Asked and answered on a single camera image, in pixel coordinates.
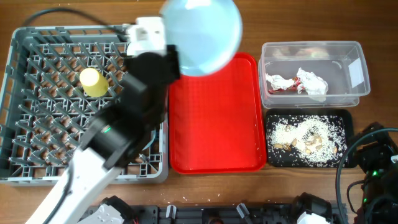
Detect yellow-green plastic cup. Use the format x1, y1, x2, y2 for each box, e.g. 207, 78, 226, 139
79, 68, 109, 97

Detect light blue plate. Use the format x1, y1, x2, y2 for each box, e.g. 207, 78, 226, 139
160, 0, 243, 77

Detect white napkin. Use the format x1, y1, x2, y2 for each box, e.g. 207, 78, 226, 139
297, 68, 328, 102

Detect rice and nut scraps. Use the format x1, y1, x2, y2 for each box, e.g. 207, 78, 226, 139
267, 115, 348, 164

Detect light blue bowl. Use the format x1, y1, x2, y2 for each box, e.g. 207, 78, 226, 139
142, 129, 157, 151

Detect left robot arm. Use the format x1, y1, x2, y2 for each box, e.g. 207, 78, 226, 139
28, 17, 180, 223

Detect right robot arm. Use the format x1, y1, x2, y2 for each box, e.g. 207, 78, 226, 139
347, 123, 397, 224

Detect grey dishwasher rack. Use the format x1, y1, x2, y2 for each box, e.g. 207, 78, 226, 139
0, 24, 170, 187

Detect red plastic tray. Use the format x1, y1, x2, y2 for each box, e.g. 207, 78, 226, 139
169, 53, 267, 175

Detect crumpled white paper piece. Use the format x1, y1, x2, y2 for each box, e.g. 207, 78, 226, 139
266, 73, 295, 91

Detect clear plastic bin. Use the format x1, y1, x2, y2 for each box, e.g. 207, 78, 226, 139
257, 41, 371, 109

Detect black plastic tray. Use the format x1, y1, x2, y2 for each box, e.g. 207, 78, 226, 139
264, 108, 358, 169

